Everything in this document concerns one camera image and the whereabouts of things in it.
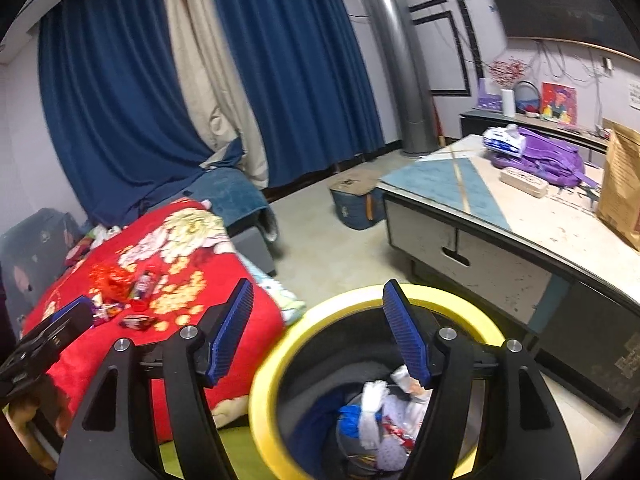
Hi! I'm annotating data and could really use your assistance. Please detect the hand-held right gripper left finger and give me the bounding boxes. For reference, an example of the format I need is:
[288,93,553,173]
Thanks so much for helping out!
[54,277,256,480]

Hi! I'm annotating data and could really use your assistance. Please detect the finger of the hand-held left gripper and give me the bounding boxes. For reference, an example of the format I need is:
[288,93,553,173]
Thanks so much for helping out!
[15,295,97,362]

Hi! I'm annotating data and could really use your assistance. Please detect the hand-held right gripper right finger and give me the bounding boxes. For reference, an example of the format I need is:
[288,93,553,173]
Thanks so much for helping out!
[381,279,584,480]

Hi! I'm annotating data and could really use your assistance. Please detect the purple snack wrapper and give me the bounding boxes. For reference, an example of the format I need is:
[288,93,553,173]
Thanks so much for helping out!
[92,300,126,324]

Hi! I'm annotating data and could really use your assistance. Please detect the white plastic bag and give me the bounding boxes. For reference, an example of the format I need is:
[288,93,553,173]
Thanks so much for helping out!
[391,365,433,403]

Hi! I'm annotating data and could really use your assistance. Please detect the red plastic bag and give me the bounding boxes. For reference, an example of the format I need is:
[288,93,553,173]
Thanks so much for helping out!
[89,262,132,301]

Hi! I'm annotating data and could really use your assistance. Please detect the yellow black bin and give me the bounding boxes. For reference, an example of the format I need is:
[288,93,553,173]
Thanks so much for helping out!
[248,284,506,480]

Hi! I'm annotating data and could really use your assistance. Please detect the red white snack wrapper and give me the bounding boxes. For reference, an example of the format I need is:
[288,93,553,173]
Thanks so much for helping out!
[131,271,159,301]

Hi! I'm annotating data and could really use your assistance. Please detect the white foam fruit net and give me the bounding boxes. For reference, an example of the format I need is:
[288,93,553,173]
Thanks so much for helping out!
[375,405,431,472]
[360,381,392,451]

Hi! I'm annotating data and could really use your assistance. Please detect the blue rubber glove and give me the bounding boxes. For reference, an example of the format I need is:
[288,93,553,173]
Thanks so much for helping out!
[337,405,373,442]

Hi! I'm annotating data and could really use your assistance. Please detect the person's left hand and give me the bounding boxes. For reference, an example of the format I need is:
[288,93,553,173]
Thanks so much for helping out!
[5,392,68,468]

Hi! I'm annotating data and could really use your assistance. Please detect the red floral blanket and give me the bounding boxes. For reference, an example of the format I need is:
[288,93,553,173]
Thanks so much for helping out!
[20,199,288,428]

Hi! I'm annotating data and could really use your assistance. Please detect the light blue patterned sheet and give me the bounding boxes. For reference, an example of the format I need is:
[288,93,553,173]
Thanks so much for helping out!
[235,252,307,323]

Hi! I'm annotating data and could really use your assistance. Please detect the grey padded headboard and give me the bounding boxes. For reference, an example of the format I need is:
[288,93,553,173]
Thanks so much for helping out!
[0,208,86,341]

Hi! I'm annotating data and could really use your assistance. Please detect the plush toys on bed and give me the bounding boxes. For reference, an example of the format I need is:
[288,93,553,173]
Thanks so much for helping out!
[90,225,123,249]

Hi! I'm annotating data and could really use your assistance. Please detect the green floor mat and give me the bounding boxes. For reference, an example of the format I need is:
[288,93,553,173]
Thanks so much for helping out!
[159,425,281,480]

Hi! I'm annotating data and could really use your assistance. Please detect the marble coffee table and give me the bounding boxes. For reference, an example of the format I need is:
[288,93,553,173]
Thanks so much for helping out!
[376,134,640,421]

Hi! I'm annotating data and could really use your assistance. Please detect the blue storage box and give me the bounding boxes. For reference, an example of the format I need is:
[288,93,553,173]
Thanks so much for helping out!
[328,169,387,231]

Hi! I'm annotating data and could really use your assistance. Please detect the blue bedsheet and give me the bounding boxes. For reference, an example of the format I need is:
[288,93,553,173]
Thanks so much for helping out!
[182,166,278,241]

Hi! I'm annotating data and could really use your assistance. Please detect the beige power strip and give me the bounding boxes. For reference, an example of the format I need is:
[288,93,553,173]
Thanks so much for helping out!
[500,166,549,198]

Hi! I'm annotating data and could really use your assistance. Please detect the blue white tissue pack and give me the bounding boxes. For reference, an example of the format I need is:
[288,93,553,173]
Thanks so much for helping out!
[482,124,526,155]

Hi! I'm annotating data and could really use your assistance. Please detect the black television cabinet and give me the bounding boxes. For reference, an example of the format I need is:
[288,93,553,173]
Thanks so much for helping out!
[459,108,611,153]

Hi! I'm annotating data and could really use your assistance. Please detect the purple backpack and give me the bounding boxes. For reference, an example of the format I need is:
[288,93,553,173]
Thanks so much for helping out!
[489,127,601,188]

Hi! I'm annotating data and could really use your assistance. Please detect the blue curtain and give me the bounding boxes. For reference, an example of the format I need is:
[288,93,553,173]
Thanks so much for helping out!
[37,0,246,228]
[205,0,387,188]

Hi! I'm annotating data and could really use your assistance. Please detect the purple box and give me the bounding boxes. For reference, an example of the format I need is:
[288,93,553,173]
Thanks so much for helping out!
[476,78,503,112]

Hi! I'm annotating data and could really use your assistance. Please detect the white vase with red flowers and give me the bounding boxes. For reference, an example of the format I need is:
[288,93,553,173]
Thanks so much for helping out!
[489,59,526,117]

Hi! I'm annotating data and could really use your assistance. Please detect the grey tower air conditioner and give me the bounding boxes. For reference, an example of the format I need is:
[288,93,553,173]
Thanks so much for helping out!
[361,0,441,155]

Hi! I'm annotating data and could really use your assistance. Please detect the brown paper bag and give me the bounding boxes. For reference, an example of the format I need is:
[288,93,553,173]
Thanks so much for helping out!
[596,117,640,252]

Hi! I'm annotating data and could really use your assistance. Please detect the beige curtain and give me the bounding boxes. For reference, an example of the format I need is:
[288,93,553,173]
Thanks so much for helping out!
[157,0,271,191]

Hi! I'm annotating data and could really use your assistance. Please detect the colourful portrait painting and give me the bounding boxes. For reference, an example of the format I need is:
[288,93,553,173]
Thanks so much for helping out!
[541,81,577,125]

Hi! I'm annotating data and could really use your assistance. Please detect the grey bed frame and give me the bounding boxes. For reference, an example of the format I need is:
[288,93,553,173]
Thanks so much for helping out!
[227,227,277,277]

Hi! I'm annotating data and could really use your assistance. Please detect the round ring ornament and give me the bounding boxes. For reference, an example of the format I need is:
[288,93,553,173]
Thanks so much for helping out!
[514,80,543,115]

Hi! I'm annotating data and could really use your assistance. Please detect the black wall television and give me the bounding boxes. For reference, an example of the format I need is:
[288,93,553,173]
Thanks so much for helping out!
[477,0,640,61]

